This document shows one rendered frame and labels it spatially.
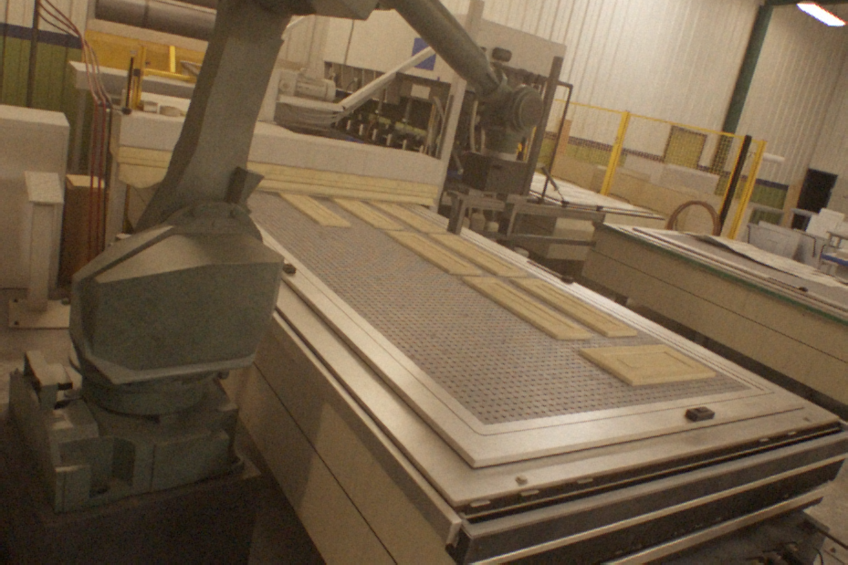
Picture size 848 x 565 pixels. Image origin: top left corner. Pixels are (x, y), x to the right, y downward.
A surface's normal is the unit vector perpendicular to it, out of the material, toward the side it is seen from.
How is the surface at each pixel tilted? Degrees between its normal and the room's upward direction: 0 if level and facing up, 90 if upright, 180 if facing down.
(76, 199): 90
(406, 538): 90
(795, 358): 90
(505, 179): 90
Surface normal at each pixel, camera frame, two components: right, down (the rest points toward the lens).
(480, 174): -0.73, 0.02
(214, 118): 0.69, 0.17
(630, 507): 0.51, 0.33
